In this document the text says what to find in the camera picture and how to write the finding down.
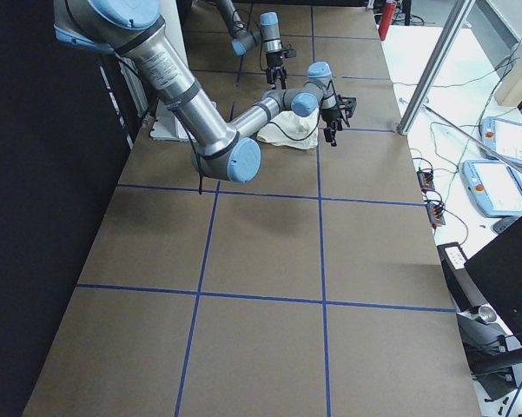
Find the aluminium frame post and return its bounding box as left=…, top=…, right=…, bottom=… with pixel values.
left=397, top=0, right=475, bottom=136

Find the far blue teach pendant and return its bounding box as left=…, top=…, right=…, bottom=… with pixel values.
left=480, top=116, right=522, bottom=167

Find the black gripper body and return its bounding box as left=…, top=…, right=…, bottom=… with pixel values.
left=321, top=108, right=342, bottom=129
left=265, top=51, right=286, bottom=72

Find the shiny metal cup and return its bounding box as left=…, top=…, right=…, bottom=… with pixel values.
left=475, top=305, right=498, bottom=325

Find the red cylinder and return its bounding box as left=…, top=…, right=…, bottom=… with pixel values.
left=378, top=0, right=396, bottom=41

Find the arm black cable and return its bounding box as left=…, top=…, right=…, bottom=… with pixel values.
left=267, top=77, right=338, bottom=144

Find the blue teach pendant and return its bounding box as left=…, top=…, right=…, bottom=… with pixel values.
left=461, top=160, right=522, bottom=217
left=480, top=116, right=522, bottom=167

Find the black box white label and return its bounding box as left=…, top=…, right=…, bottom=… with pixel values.
left=437, top=242, right=467, bottom=270

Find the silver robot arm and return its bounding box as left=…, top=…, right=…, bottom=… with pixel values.
left=54, top=1, right=357, bottom=183
left=214, top=0, right=296, bottom=89

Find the cream long-sleeve cat shirt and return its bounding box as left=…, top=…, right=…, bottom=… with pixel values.
left=256, top=88, right=320, bottom=149

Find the black monitor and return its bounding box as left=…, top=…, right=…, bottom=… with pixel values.
left=465, top=216, right=522, bottom=344

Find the metal reacher grabber stick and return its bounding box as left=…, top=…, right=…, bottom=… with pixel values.
left=422, top=103, right=522, bottom=196

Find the near blue teach pendant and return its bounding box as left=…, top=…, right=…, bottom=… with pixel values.
left=461, top=160, right=522, bottom=217

